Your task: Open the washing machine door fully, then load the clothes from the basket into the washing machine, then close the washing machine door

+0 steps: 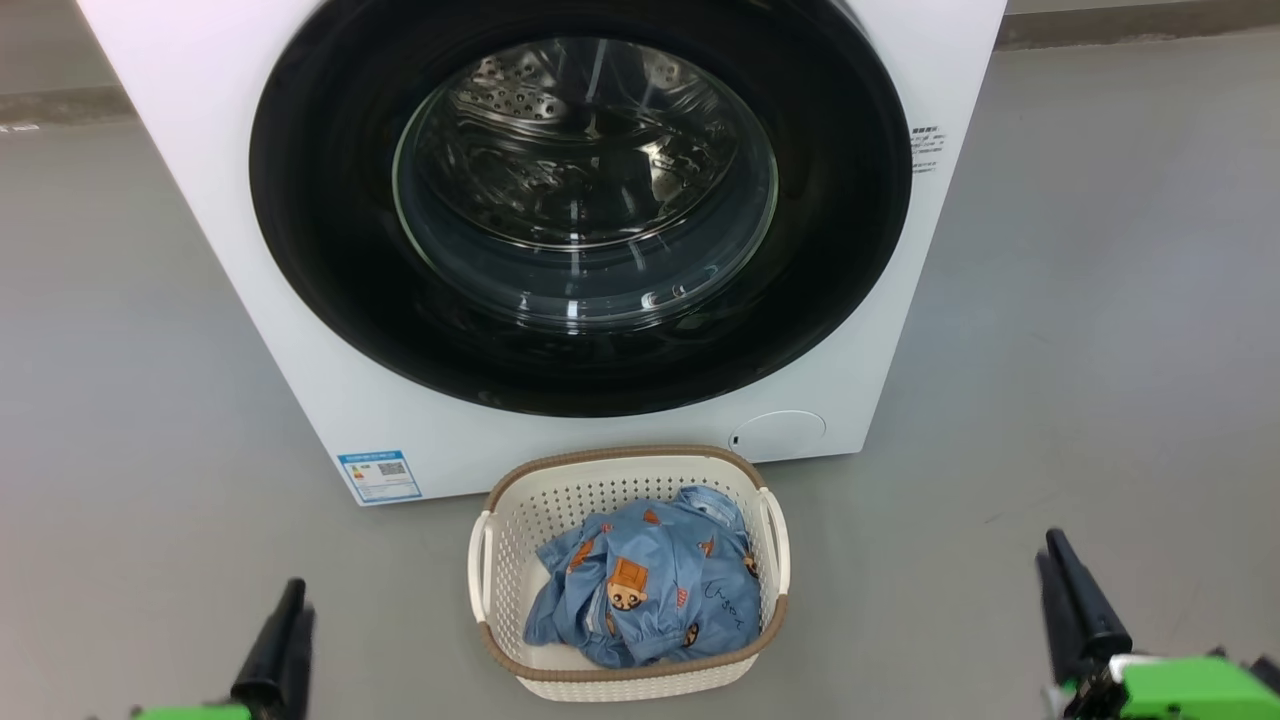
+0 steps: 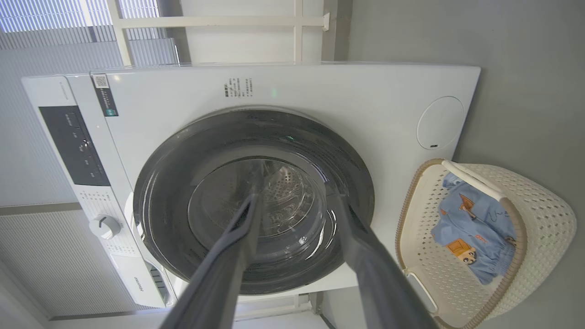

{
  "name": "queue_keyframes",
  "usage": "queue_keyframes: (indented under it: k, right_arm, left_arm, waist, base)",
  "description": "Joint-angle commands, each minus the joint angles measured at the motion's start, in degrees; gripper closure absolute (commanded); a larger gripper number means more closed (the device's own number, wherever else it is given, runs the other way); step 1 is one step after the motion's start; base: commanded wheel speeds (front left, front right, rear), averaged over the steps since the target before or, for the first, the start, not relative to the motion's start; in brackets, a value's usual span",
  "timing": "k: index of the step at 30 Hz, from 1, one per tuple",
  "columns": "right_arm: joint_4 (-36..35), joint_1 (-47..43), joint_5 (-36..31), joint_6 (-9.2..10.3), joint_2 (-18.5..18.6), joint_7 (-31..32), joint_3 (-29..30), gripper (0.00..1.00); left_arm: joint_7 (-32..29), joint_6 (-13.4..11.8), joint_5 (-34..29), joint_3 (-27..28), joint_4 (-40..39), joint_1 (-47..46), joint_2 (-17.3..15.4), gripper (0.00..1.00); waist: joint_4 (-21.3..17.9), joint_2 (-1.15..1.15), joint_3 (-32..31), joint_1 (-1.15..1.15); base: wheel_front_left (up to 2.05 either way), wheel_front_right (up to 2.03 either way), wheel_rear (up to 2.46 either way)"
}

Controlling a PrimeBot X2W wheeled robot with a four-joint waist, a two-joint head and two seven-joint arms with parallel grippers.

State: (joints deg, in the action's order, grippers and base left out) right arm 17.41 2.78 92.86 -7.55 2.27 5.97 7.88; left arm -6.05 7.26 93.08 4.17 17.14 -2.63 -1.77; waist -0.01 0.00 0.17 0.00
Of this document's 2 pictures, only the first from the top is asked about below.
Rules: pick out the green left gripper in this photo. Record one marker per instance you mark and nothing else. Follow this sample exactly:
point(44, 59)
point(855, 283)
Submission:
point(190, 713)

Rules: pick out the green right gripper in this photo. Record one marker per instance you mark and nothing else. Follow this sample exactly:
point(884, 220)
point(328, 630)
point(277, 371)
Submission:
point(1190, 690)

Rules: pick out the blue small-print cartoon garment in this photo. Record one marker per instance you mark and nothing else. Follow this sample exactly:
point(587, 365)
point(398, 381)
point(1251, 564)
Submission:
point(650, 600)

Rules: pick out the glass washing machine door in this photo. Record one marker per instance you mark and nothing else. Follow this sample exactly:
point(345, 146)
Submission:
point(320, 200)

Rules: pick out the white front-load washing machine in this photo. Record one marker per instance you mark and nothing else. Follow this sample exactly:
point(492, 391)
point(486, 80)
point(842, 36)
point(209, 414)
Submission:
point(200, 150)

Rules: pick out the blue energy label sticker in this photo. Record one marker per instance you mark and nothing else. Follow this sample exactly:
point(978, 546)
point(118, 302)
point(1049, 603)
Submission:
point(380, 478)

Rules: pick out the cream perforated laundry basket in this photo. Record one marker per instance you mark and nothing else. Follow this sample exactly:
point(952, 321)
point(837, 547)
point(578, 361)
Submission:
point(500, 600)

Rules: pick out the round white filter cover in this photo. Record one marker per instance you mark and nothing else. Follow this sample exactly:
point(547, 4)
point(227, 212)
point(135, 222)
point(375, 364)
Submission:
point(778, 436)

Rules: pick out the white text sticker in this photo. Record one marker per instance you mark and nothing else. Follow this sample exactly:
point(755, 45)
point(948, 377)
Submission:
point(926, 148)

